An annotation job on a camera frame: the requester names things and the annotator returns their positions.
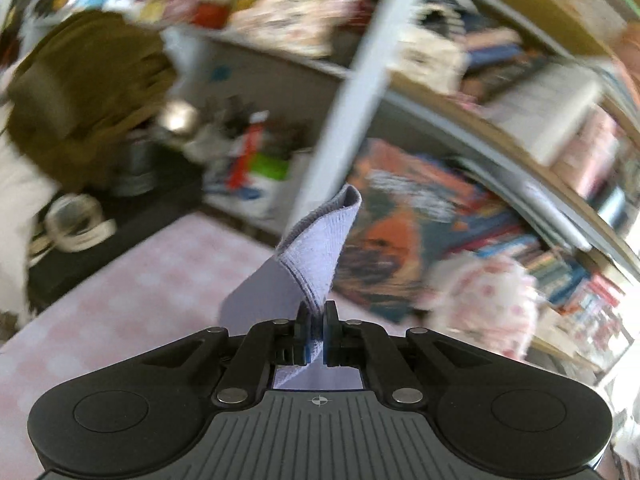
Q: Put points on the white shelf post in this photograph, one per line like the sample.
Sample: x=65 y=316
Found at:
x=360 y=85

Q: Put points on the row of books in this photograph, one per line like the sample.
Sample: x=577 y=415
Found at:
x=560 y=280

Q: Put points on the white tub with green lid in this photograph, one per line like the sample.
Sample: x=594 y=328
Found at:
x=267 y=185

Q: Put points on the pink checkered table mat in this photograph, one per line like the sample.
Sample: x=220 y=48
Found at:
x=125 y=300

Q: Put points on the white pink plush bunny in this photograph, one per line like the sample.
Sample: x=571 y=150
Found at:
x=480 y=300

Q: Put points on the black box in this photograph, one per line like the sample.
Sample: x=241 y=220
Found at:
x=150 y=220

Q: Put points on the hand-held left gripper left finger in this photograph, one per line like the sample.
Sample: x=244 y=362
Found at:
x=302 y=346

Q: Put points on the olive brown jacket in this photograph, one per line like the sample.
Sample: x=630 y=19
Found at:
x=85 y=95

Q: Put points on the illustrated cover book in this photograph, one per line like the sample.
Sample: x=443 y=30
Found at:
x=425 y=220

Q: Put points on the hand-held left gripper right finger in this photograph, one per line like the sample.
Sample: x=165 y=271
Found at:
x=330 y=345

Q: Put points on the dark round jar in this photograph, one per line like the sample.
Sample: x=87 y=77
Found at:
x=132 y=167

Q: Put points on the white wrist watch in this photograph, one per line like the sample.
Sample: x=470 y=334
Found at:
x=75 y=225

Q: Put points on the lavender cloth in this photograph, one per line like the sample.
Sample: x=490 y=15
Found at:
x=315 y=245

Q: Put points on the white cloth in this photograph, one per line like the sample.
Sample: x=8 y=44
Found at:
x=15 y=200

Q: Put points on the red tassel ornament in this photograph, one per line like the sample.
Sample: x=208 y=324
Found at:
x=247 y=152

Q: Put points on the metal bowl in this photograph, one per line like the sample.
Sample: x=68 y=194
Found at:
x=177 y=115

